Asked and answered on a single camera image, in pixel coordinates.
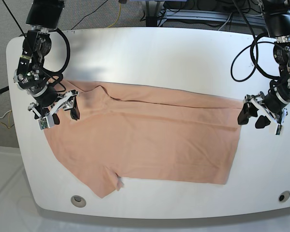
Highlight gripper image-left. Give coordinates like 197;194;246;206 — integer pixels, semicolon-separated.
29;86;80;125

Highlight aluminium frame rail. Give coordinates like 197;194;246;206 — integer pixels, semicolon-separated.
159;9;266;27

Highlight right table grommet hole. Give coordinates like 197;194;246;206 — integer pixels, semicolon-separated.
278;191;290;203

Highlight peach orange T-shirt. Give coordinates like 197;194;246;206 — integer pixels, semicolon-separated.
44;81;242;198

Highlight yellow floor cable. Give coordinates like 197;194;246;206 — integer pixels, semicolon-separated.
108;2;122;29

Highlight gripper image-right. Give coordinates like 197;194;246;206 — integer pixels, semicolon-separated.
237;86;290;129

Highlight black looped cable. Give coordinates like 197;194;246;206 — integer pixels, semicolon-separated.
230;31;281;83

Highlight table grommet hole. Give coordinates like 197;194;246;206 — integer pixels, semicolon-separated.
278;191;290;203
71;195;86;208

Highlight left table grommet hole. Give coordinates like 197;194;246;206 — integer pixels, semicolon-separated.
71;195;86;208

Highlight black floor cable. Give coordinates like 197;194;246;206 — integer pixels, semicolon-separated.
71;0;109;31

